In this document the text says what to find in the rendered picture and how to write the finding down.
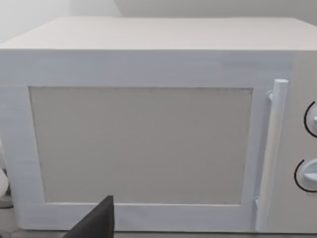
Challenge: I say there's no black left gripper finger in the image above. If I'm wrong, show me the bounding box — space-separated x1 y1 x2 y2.
62 195 114 238

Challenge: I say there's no pale microwave door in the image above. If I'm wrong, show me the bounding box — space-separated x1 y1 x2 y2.
0 50 295 233

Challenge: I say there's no white rounded object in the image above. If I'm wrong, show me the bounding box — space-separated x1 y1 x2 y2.
0 141 14 208

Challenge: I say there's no pale microwave oven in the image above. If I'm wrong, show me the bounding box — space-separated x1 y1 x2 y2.
0 16 317 235

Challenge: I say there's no pale microwave knob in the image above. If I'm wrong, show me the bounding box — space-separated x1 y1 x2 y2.
303 101 317 138
294 158 317 193

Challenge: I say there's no pale microwave door handle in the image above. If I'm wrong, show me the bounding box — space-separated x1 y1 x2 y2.
253 78 289 231

